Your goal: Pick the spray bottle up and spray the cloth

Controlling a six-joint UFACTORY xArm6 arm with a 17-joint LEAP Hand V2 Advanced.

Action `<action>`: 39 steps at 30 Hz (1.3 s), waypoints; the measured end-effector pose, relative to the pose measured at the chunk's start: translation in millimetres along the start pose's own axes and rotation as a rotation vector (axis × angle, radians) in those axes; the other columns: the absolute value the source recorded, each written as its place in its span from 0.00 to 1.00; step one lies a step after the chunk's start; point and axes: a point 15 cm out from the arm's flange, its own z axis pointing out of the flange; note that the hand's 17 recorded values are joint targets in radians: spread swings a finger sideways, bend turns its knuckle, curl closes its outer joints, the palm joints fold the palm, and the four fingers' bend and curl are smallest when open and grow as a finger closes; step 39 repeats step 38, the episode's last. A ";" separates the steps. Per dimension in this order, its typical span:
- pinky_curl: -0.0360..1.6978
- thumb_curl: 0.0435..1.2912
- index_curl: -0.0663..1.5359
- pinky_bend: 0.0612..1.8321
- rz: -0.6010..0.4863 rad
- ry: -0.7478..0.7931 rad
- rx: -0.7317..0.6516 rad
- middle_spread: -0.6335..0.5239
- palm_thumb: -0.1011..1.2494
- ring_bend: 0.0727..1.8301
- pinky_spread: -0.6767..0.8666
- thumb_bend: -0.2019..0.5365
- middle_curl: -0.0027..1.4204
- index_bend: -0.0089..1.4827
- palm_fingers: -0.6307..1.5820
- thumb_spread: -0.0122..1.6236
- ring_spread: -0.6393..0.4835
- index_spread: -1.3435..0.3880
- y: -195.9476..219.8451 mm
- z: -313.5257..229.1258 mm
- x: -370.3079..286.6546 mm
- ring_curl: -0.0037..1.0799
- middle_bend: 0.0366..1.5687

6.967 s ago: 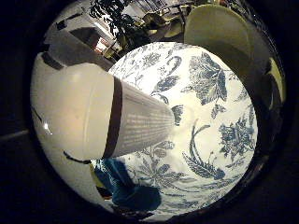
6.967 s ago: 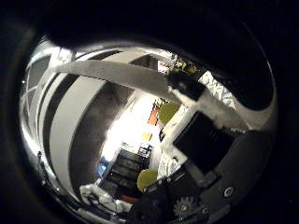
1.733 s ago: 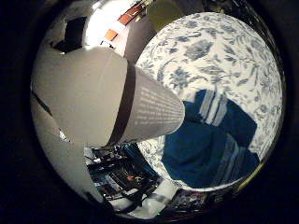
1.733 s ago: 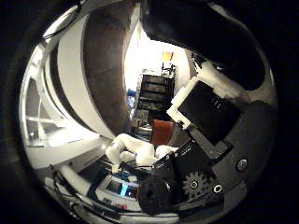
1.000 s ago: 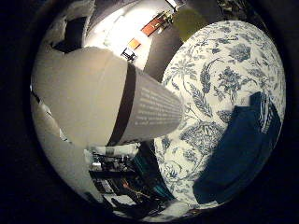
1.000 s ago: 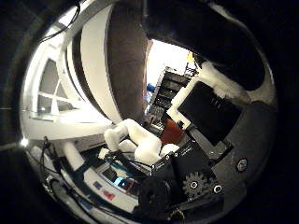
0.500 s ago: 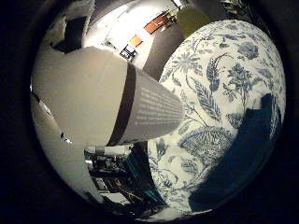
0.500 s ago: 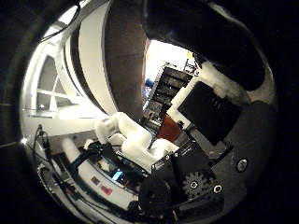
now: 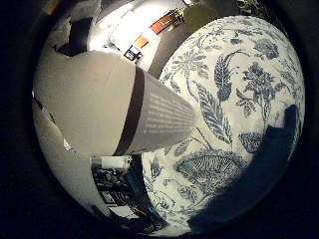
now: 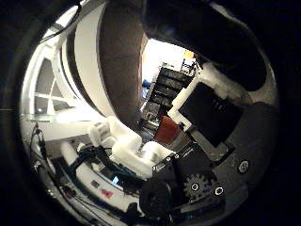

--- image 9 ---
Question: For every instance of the white spray bottle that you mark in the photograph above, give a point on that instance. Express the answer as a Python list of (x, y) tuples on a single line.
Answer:
[(93, 99)]

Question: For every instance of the blue floral white tablecloth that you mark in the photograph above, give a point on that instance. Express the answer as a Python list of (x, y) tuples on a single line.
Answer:
[(232, 109)]

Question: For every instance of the black frame device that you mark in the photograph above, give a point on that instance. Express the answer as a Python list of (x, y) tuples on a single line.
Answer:
[(133, 52)]

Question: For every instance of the small orange wall panel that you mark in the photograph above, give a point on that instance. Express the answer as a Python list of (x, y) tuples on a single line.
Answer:
[(141, 41)]

